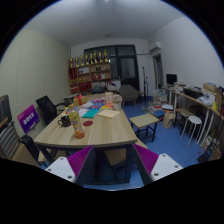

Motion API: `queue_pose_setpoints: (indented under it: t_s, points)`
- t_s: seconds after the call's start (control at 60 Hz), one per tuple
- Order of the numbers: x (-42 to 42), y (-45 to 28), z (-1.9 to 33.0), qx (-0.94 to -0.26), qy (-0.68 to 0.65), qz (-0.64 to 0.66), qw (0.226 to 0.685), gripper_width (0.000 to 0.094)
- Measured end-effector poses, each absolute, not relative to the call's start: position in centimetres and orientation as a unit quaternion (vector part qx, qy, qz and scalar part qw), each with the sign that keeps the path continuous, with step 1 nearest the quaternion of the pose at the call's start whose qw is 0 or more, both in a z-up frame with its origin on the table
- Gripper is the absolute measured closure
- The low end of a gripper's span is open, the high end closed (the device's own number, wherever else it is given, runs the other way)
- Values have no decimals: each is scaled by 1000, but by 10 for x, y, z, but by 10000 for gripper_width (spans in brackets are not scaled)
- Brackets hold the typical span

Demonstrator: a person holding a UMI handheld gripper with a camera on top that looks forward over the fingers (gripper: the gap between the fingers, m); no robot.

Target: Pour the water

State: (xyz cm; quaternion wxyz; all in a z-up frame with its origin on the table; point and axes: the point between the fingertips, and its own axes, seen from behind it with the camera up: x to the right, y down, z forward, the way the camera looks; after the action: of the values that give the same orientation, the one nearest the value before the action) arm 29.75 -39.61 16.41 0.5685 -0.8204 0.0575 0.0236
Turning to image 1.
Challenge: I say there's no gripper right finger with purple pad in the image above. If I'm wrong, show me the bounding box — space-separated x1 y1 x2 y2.
131 143 184 186

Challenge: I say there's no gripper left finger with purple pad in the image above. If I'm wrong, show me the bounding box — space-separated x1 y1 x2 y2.
45 144 96 187

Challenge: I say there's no small wooden side table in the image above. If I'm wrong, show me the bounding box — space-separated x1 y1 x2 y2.
130 113 159 139

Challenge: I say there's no red round coaster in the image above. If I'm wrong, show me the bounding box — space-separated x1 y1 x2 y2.
83 121 93 126

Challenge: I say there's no black mug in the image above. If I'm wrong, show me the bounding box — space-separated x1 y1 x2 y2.
58 115 71 127

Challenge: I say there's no long wooden table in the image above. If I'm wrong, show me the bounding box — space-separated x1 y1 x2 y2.
33 91 139 185

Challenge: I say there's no paper shopping bag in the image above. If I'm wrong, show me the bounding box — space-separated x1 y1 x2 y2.
162 112 176 129

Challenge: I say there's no teal folder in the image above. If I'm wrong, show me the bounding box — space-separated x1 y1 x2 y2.
83 109 99 118

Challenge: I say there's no orange drink plastic bottle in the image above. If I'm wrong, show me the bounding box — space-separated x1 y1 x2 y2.
68 104 85 139

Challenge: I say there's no wooden stool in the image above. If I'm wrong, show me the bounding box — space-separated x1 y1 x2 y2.
174 108 193 131

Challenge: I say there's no tan cardboard book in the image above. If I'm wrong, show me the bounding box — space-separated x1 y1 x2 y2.
98 110 119 119

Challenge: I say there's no black office chair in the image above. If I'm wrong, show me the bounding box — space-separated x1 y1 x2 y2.
36 96 67 124

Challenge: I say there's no white round stool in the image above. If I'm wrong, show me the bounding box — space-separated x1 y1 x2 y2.
182 115 202 143

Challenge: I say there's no stack of books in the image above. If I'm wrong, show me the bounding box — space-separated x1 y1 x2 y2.
152 89 167 106

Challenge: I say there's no purple sign board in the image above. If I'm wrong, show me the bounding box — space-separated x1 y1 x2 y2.
17 105 39 134

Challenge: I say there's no beige bag on table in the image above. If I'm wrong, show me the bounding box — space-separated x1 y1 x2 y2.
112 94 122 111

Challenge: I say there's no grey armchair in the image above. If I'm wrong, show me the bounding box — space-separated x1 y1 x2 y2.
119 84 139 104

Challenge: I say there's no striped chair at left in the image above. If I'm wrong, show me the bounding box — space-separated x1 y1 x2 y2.
0 120 43 164

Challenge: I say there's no computer monitor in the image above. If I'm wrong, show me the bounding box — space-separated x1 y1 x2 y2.
166 74 177 85

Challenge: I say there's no long side desk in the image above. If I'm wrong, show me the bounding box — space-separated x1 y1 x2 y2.
164 87 224 146

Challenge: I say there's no red wooden trophy shelf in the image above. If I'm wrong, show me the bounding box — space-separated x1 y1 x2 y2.
68 60 113 95

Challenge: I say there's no dark window door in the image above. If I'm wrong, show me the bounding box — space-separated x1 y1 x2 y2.
84 45 140 90

